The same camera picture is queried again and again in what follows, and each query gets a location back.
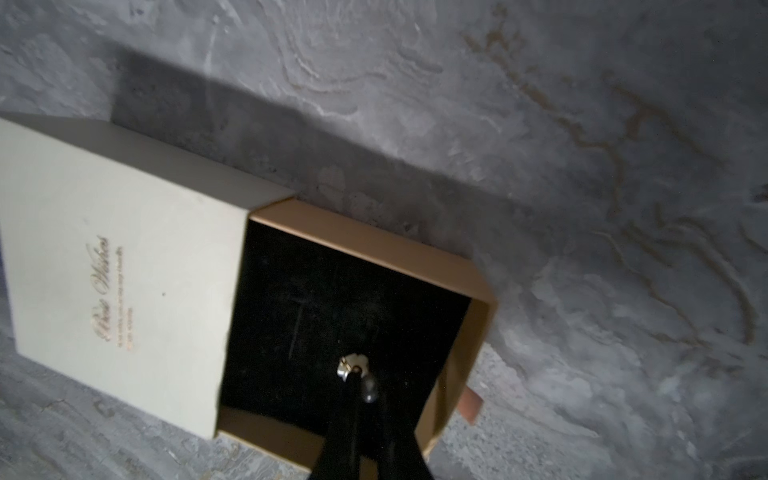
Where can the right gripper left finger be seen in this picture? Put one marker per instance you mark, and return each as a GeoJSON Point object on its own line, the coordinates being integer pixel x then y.
{"type": "Point", "coordinates": [340, 455]}

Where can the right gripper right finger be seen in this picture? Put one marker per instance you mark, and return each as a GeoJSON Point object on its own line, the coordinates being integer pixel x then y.
{"type": "Point", "coordinates": [400, 456]}

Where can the pearl drop earring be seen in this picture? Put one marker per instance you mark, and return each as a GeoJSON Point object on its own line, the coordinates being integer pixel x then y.
{"type": "Point", "coordinates": [358, 364]}

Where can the cream drawer jewelry box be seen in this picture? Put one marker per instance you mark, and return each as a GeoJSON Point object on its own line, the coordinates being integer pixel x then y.
{"type": "Point", "coordinates": [218, 301]}

